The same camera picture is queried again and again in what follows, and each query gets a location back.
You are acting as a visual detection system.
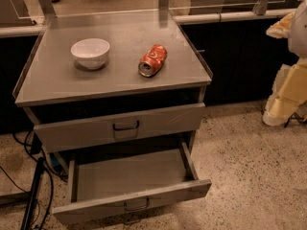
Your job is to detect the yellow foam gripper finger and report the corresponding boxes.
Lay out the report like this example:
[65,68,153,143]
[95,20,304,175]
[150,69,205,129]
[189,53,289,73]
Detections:
[263,59,307,127]

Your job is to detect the grey drawer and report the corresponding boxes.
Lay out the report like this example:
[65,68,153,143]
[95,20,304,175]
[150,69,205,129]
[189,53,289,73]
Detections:
[35,103,204,152]
[53,137,211,224]

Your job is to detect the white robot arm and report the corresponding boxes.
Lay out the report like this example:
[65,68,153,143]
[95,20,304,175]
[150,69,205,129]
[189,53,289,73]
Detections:
[263,0,307,127]

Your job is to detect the grey metal drawer cabinet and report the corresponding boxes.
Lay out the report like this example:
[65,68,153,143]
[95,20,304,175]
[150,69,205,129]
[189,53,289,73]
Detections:
[12,9,214,165]

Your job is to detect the grey top drawer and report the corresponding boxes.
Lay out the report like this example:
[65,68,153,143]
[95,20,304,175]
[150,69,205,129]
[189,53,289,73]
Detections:
[35,103,204,152]

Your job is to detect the crushed orange soda can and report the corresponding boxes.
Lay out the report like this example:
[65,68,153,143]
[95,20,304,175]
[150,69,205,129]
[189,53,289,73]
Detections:
[138,44,167,78]

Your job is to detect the white ceramic bowl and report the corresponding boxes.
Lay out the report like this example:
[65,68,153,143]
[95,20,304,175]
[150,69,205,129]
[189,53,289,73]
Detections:
[70,38,110,70]

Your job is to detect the black metal floor bar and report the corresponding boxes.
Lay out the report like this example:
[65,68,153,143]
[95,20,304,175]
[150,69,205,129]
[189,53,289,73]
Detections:
[21,157,44,230]

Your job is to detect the black floor cables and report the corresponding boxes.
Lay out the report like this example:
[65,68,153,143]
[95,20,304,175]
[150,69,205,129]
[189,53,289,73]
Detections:
[0,129,69,230]

